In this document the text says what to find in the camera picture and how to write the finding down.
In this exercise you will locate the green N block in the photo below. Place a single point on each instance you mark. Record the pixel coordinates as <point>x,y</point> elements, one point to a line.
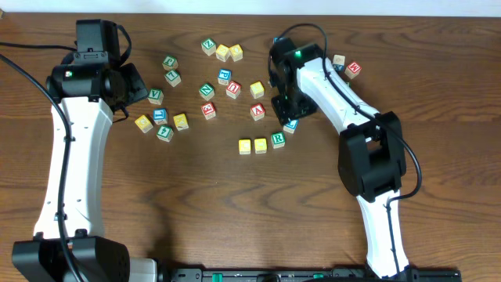
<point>207,91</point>

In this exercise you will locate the green 7 block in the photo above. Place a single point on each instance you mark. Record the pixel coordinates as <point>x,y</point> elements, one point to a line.
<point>173,78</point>

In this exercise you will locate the yellow block lower left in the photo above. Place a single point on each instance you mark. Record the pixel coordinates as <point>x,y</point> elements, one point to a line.
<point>181,122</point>

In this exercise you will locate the yellow S block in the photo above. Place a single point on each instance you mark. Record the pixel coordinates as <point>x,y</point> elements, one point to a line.
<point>257,90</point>

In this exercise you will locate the red M block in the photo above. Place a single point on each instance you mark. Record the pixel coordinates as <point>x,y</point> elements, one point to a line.
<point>352,70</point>

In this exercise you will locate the green V block left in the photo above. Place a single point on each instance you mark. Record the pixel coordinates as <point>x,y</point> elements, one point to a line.
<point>156,96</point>

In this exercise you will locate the yellow O block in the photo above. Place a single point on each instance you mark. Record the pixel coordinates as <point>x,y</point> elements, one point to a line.
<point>260,145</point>

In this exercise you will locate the blue X block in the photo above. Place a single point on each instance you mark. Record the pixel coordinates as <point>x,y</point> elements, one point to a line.
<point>338,62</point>

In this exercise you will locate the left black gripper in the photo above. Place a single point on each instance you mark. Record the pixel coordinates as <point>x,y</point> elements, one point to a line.
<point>133,84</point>

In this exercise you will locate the red A block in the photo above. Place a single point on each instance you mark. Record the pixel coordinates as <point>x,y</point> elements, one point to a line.
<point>257,111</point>

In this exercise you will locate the yellow block far left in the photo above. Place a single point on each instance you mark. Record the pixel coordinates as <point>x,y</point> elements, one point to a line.
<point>143,123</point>

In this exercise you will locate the green Z block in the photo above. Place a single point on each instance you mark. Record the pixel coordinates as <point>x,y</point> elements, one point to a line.
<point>208,46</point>

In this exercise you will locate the yellow block top right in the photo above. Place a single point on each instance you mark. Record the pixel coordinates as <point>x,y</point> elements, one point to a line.
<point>236,52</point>

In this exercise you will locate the green R block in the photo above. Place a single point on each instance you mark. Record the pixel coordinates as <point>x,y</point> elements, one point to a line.
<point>278,140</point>

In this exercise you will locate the yellow C block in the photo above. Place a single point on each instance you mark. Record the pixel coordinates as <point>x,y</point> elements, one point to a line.
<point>244,146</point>

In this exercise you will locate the red E block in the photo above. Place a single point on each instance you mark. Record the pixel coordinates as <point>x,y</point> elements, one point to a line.
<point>208,110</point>

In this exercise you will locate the blue P block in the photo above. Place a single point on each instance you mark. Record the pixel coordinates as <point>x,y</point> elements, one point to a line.
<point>224,76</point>

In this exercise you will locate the red U block left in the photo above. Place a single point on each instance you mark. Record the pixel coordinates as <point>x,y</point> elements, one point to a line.
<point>233,89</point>

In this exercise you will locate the yellow block top left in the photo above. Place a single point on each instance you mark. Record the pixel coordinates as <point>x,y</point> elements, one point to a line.
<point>222,52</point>

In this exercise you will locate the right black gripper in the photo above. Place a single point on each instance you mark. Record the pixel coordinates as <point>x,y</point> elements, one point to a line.
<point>294,108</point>

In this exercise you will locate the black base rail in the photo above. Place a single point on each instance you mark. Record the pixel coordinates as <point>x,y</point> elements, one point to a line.
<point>330,275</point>

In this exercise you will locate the green 4 block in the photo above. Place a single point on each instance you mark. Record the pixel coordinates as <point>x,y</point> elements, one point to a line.
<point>165,133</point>

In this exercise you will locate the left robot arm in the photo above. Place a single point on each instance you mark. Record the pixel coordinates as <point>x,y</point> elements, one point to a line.
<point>94,81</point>

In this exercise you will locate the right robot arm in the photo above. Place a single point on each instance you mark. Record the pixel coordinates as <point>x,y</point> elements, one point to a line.
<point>371,160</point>

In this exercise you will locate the blue l block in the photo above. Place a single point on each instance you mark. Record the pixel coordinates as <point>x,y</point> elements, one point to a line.
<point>160,116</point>
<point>291,126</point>

